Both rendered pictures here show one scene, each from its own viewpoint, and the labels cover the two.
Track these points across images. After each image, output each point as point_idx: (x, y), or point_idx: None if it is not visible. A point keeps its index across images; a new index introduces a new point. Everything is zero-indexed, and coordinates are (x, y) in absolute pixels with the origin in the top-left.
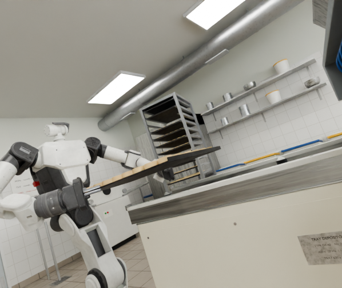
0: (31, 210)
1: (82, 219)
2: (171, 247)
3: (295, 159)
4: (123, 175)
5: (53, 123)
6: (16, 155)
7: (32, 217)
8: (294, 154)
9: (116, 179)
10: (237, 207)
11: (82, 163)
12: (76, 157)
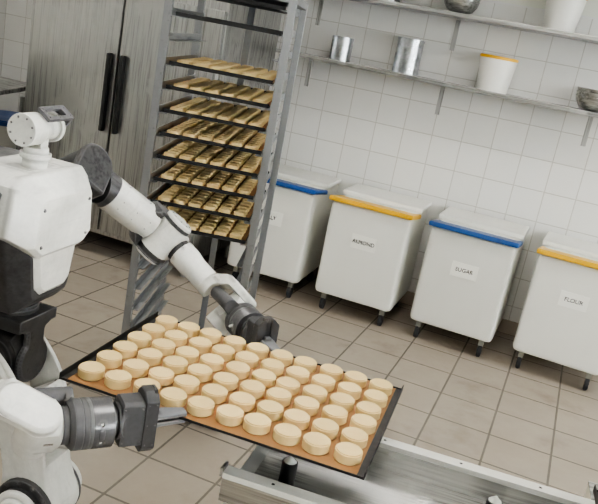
0: (61, 438)
1: (29, 370)
2: None
3: (507, 491)
4: (252, 429)
5: (43, 114)
6: None
7: (51, 446)
8: (511, 485)
9: (230, 423)
10: None
11: (75, 241)
12: (70, 227)
